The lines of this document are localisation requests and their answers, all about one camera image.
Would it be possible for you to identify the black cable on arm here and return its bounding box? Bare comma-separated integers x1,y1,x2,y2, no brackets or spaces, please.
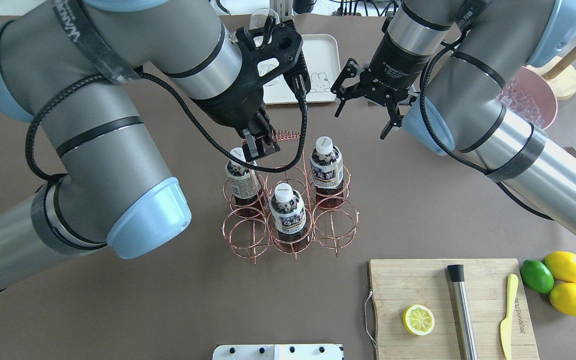
0,30,312,348
418,20,554,222

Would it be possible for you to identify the yellow lemon lower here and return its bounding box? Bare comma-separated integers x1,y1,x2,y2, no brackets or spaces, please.
549,282,576,317

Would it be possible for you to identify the clear wine glass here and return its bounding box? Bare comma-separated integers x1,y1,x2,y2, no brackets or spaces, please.
249,7,279,88

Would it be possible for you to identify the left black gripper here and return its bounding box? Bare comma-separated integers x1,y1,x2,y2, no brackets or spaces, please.
189,20,311,162

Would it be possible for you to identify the wooden stand with base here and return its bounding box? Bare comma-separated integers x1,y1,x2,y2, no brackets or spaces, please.
525,0,576,101

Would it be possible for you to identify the half lemon slice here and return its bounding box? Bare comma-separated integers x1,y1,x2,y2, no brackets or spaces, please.
402,304,435,337

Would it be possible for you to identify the pink bowl of ice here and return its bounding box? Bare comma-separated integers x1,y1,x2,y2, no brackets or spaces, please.
497,66,558,130

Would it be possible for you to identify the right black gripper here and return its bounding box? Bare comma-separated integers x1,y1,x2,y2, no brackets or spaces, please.
330,30,431,141

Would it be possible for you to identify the yellow lemon upper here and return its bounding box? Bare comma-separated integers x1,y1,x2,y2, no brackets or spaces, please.
542,251,576,283

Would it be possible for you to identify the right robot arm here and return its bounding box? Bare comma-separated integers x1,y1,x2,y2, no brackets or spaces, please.
330,0,576,235

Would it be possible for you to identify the copper wire bottle basket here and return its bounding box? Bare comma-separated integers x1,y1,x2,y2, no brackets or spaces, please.
221,141,359,262

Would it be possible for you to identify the aluminium frame post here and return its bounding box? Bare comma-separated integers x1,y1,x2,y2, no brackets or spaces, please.
269,0,295,23

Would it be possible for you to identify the bamboo cutting board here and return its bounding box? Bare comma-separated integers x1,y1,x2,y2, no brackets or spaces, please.
368,259,519,360

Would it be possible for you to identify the cream rabbit tray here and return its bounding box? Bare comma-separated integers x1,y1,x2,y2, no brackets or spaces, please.
263,34,341,105

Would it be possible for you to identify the yellow lemon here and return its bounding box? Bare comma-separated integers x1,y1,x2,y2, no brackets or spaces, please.
542,251,576,283
549,282,576,317

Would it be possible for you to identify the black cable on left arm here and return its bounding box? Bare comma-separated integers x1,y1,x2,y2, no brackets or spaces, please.
0,30,312,348

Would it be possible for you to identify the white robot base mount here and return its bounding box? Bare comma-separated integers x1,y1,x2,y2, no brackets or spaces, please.
212,343,345,360

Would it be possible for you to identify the yellow plastic knife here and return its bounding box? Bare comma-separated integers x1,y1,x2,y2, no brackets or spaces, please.
499,273,519,360

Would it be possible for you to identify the steel muddler black tip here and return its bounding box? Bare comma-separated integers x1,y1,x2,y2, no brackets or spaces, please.
446,264,479,360

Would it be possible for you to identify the tea bottle back row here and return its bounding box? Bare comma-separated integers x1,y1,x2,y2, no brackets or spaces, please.
225,160,266,218

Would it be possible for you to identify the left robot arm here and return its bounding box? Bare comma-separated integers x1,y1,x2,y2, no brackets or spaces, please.
0,0,310,294

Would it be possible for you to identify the green lime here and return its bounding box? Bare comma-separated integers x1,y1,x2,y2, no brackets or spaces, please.
519,259,554,294

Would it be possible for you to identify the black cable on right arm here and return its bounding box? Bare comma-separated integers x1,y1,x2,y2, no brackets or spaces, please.
418,20,554,222

